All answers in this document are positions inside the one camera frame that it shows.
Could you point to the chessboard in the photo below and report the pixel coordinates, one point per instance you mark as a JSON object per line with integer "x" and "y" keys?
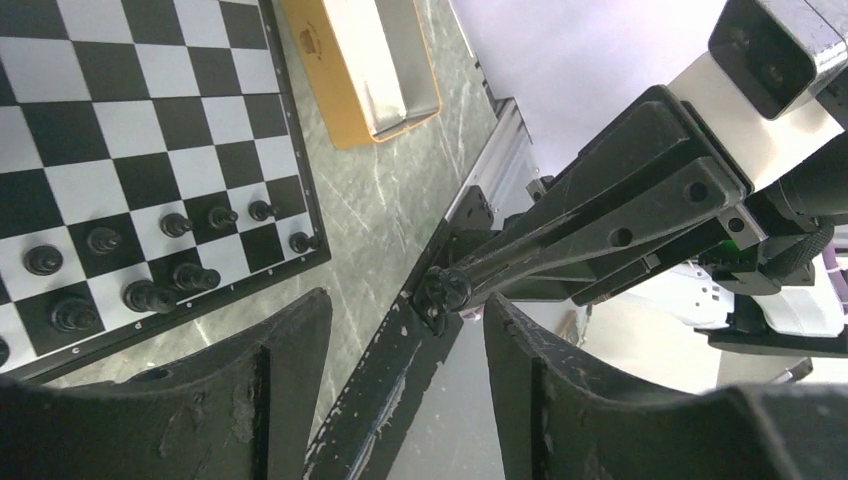
{"x": 116, "y": 113}

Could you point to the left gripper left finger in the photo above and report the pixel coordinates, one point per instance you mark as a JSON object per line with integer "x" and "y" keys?
{"x": 238, "y": 409}

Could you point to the black chess king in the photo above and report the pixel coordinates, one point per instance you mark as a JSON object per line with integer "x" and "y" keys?
{"x": 191, "y": 277}

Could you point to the black pawn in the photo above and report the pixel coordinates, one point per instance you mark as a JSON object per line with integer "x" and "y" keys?
{"x": 175, "y": 225}
{"x": 103, "y": 241}
{"x": 261, "y": 210}
{"x": 220, "y": 217}
{"x": 43, "y": 260}

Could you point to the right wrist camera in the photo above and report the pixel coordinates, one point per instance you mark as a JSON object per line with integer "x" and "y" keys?
{"x": 760, "y": 84}

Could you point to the gold tin of black pieces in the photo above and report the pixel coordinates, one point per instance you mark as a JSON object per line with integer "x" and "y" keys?
{"x": 369, "y": 66}

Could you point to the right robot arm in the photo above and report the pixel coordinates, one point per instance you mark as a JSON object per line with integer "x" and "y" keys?
{"x": 771, "y": 286}

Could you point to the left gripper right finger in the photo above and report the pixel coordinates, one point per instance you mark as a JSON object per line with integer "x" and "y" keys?
{"x": 562, "y": 413}

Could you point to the black chess queen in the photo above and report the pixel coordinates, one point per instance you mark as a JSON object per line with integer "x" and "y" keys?
{"x": 144, "y": 296}

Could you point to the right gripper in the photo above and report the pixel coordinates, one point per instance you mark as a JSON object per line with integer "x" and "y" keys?
{"x": 656, "y": 182}

